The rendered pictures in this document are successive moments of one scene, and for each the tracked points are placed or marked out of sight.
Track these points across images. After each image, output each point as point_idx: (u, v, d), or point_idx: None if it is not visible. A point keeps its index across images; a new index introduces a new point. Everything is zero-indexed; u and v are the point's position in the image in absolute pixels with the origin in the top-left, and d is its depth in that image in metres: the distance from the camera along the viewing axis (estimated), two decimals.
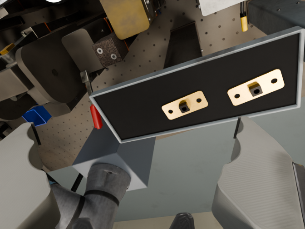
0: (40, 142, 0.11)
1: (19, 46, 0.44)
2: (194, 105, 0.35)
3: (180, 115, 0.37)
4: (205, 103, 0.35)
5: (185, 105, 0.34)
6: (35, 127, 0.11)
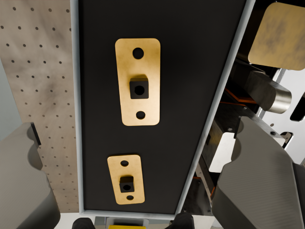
0: (40, 142, 0.11)
1: None
2: (134, 104, 0.18)
3: (120, 71, 0.16)
4: (130, 122, 0.19)
5: (146, 95, 0.17)
6: (35, 127, 0.11)
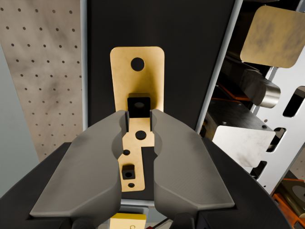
0: (128, 130, 0.13)
1: None
2: (133, 122, 0.15)
3: (116, 85, 0.14)
4: (128, 143, 0.16)
5: (147, 113, 0.14)
6: (127, 116, 0.12)
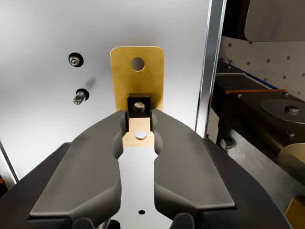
0: (128, 130, 0.13)
1: None
2: (133, 122, 0.15)
3: (116, 85, 0.14)
4: (128, 143, 0.16)
5: (147, 113, 0.14)
6: (127, 116, 0.12)
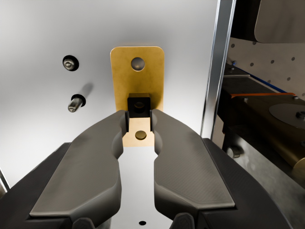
0: (128, 130, 0.13)
1: None
2: (133, 122, 0.15)
3: (116, 85, 0.14)
4: (128, 143, 0.16)
5: (147, 113, 0.14)
6: (127, 116, 0.12)
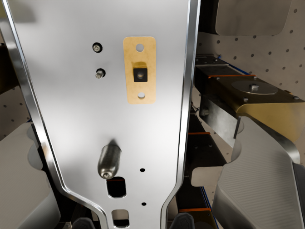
0: (40, 142, 0.11)
1: None
2: (136, 87, 0.24)
3: (126, 61, 0.22)
4: (133, 102, 0.25)
5: (145, 79, 0.22)
6: (35, 127, 0.11)
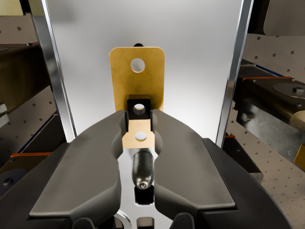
0: (128, 130, 0.13)
1: None
2: (132, 124, 0.15)
3: (116, 87, 0.13)
4: (128, 145, 0.16)
5: (147, 115, 0.14)
6: (126, 116, 0.12)
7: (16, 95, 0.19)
